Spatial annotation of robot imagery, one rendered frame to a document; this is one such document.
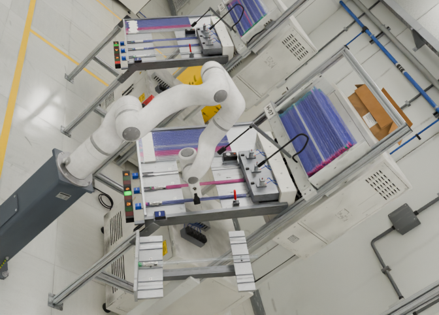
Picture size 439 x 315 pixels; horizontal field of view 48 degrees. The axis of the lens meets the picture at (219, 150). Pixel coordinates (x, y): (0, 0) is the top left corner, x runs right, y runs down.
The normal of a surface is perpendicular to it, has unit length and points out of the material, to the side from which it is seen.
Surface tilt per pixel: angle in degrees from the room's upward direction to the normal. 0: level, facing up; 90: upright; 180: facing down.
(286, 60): 90
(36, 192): 90
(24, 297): 0
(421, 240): 90
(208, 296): 90
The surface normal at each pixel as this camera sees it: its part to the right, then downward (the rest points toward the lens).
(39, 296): 0.73, -0.60
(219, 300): 0.19, 0.64
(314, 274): -0.65, -0.48
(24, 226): 0.33, 0.72
